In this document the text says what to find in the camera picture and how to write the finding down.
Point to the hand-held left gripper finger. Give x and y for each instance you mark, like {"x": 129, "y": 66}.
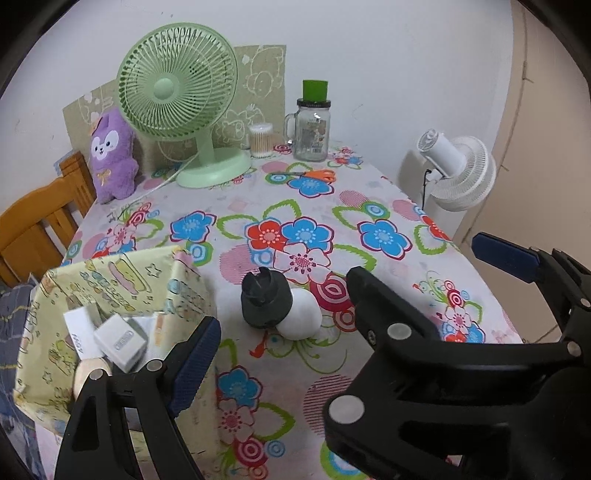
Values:
{"x": 194, "y": 364}

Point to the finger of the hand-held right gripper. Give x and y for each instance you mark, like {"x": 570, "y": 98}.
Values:
{"x": 383, "y": 314}
{"x": 503, "y": 258}

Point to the white charger block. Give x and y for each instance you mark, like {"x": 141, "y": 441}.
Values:
{"x": 115, "y": 337}

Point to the black and white round device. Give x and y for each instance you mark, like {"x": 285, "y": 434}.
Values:
{"x": 263, "y": 300}

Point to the yellow patterned box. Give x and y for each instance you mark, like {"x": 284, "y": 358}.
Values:
{"x": 115, "y": 277}

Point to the small white printed box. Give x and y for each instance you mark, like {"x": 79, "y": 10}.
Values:
{"x": 78, "y": 327}

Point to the white flat sheet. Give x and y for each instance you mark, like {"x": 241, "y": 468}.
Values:
{"x": 150, "y": 339}

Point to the white clip fan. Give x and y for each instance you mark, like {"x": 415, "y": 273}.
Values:
{"x": 466, "y": 184}

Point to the beige round object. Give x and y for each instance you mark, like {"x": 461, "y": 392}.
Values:
{"x": 85, "y": 367}

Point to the beige door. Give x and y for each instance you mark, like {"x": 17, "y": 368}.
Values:
{"x": 545, "y": 138}

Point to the floral tablecloth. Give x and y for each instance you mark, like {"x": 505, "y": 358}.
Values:
{"x": 277, "y": 198}

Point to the grey plaid cloth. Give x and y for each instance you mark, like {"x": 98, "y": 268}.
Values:
{"x": 14, "y": 314}

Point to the glass jar mug green lid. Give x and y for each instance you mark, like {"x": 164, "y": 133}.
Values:
{"x": 309, "y": 138}

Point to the purple plush toy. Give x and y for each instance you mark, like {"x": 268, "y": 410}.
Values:
{"x": 113, "y": 170}

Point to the cotton swab container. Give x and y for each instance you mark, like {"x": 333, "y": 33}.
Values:
{"x": 261, "y": 143}

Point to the wooden chair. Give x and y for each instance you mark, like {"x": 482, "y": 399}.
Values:
{"x": 27, "y": 230}

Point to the light blue paper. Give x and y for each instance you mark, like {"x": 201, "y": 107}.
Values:
{"x": 62, "y": 162}

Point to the beige patterned board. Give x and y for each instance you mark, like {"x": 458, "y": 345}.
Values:
{"x": 258, "y": 78}

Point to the green desk fan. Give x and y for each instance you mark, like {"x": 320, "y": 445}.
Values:
{"x": 166, "y": 87}

